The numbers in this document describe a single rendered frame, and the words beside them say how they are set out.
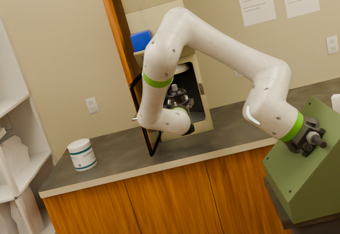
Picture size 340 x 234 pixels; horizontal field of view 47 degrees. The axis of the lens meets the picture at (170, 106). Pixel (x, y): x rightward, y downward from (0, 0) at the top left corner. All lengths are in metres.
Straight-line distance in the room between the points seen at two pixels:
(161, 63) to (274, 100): 0.41
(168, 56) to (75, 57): 1.48
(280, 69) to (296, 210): 0.49
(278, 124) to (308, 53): 1.44
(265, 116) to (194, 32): 0.39
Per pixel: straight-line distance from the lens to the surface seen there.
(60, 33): 2.73
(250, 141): 2.07
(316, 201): 1.41
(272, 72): 1.45
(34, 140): 2.98
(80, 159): 2.28
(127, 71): 2.14
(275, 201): 1.55
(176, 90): 2.03
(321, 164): 1.35
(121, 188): 2.19
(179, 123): 1.67
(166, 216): 2.26
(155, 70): 1.34
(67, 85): 2.78
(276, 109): 1.38
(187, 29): 1.41
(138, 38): 2.09
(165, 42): 1.33
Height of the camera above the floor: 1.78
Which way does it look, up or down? 16 degrees down
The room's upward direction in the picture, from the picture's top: 15 degrees counter-clockwise
